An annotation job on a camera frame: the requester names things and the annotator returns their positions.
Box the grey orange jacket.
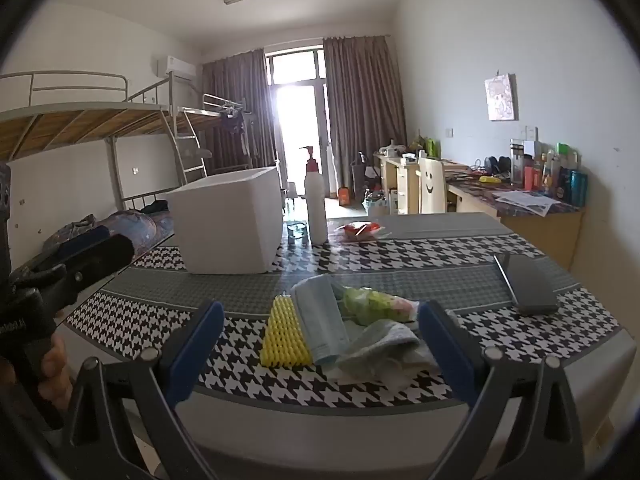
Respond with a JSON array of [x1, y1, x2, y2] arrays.
[[42, 214, 98, 256]]

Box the red snack packet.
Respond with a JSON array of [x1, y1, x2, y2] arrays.
[[334, 220, 393, 242]]

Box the glass balcony door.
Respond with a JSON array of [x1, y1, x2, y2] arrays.
[[266, 46, 331, 200]]

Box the wooden desk with patterned top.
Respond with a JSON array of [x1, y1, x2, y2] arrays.
[[445, 160, 586, 271]]

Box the pink wall picture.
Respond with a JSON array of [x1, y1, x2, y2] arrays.
[[484, 73, 519, 122]]

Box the metal bunk bed with ladder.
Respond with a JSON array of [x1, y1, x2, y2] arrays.
[[0, 71, 211, 271]]

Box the grey-green cloth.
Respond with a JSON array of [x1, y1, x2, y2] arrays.
[[335, 320, 441, 386]]

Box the white bottle with red pump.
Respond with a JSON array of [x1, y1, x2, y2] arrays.
[[299, 146, 328, 247]]

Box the printed papers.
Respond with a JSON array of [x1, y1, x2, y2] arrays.
[[492, 189, 562, 217]]

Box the white air conditioner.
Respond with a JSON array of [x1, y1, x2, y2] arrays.
[[157, 55, 197, 81]]

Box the light blue towel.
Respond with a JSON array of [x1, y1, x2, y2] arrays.
[[291, 275, 351, 366]]

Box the person's left hand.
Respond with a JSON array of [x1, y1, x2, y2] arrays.
[[0, 332, 76, 413]]

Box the brown curtain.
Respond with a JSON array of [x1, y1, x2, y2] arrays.
[[201, 48, 277, 171], [323, 36, 408, 200]]

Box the wooden desk with drawers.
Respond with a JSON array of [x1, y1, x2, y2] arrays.
[[372, 152, 421, 216]]

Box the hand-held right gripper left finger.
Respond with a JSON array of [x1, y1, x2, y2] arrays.
[[65, 301, 226, 480]]

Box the houndstooth tablecloth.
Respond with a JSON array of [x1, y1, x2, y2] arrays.
[[57, 212, 638, 480]]

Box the black bag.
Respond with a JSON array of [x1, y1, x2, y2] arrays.
[[350, 152, 378, 196]]

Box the wooden chair with smiley face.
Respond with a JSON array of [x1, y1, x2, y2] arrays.
[[416, 156, 448, 216]]

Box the blue patterned quilt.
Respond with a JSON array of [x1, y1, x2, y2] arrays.
[[92, 210, 176, 261]]

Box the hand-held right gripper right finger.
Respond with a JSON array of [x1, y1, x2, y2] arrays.
[[417, 301, 586, 480]]

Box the yellow foam net sleeve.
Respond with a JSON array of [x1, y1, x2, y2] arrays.
[[259, 294, 315, 367]]

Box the dark rectangular case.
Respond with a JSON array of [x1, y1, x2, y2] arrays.
[[492, 254, 560, 317]]

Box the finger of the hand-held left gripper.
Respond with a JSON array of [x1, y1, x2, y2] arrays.
[[42, 225, 112, 261], [20, 234, 137, 311]]

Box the white trash bin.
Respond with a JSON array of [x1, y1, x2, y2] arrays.
[[362, 195, 390, 217]]

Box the dark hanging clothes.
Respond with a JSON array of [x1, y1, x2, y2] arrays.
[[220, 110, 246, 136]]

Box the white tissue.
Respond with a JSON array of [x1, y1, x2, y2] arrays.
[[327, 355, 418, 392]]

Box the white foam box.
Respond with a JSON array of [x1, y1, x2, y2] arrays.
[[165, 166, 284, 276]]

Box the row of bottles and boxes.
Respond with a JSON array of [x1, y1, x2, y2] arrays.
[[509, 137, 590, 207]]

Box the green wet wipes packet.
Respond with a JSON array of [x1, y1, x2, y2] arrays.
[[332, 285, 420, 326]]

